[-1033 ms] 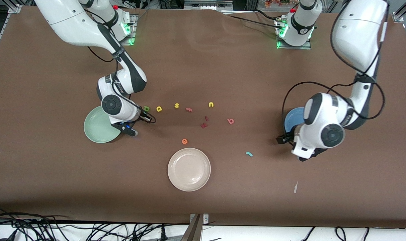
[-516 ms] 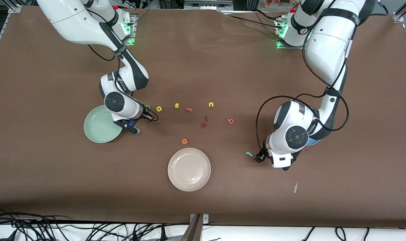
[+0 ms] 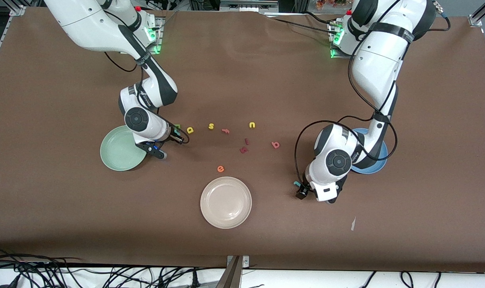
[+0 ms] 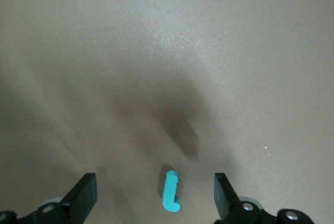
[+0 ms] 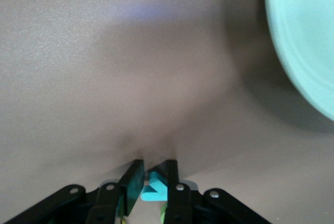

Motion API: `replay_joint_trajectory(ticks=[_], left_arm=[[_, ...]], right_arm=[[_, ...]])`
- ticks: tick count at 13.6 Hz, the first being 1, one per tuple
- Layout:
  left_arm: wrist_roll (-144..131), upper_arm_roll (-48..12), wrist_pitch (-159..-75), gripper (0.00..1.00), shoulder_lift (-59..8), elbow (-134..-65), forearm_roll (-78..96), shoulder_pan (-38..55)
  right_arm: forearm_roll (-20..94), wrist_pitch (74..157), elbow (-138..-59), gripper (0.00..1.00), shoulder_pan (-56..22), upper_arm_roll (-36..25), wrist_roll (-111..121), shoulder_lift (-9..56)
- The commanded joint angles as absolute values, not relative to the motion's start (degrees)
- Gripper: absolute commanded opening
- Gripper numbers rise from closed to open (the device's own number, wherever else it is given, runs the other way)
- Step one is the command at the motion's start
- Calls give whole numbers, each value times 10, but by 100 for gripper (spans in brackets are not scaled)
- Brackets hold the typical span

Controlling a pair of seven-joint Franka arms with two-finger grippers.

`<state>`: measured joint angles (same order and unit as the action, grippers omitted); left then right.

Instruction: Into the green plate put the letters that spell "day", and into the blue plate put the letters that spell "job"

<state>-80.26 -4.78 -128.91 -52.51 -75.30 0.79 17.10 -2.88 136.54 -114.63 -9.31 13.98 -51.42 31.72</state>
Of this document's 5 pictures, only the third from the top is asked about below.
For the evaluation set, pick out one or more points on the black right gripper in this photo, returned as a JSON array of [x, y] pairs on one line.
[[176, 137]]

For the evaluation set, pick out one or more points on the light green plate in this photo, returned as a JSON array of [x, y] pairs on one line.
[[118, 154]]

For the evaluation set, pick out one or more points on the cream plate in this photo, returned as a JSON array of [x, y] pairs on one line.
[[226, 202]]

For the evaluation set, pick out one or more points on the grey power strip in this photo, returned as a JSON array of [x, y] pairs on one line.
[[246, 6]]

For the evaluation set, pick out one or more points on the pink foam letter b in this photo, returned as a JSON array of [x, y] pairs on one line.
[[275, 144]]

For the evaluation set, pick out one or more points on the orange artificial flowers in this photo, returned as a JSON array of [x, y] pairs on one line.
[[330, 4]]

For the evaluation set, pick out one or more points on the silver metal bracket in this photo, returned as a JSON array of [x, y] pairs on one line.
[[245, 262]]

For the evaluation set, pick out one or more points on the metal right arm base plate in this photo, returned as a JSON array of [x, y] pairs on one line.
[[159, 28]]

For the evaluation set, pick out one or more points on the blue plate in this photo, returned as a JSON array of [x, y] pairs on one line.
[[370, 170]]

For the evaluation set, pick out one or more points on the brown table cover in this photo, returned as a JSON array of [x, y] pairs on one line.
[[266, 80]]

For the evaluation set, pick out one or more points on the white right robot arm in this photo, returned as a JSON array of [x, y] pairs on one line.
[[90, 24]]

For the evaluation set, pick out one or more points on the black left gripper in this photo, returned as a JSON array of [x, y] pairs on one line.
[[302, 192]]

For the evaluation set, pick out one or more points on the dark red chunky foam letter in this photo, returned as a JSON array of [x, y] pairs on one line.
[[243, 150]]

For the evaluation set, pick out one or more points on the white paper scrap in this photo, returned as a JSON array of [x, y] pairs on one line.
[[353, 224]]

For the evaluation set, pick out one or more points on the aluminium frame profile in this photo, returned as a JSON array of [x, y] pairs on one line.
[[480, 14], [17, 10]]

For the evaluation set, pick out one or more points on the grey metal support beam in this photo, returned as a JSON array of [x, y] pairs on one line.
[[231, 278]]

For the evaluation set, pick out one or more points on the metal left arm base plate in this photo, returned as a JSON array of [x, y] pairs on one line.
[[332, 54]]

